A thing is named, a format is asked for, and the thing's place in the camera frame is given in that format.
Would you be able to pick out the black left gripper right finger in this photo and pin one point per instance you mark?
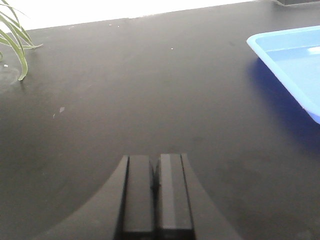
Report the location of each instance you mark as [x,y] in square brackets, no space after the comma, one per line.
[184,210]

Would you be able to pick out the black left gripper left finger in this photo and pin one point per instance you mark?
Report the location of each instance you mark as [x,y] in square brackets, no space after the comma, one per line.
[122,209]

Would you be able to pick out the blue plastic tray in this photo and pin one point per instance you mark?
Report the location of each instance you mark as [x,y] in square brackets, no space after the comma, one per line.
[293,56]

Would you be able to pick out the green spider plant leaves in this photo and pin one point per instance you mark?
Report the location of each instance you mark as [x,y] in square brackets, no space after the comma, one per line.
[17,39]

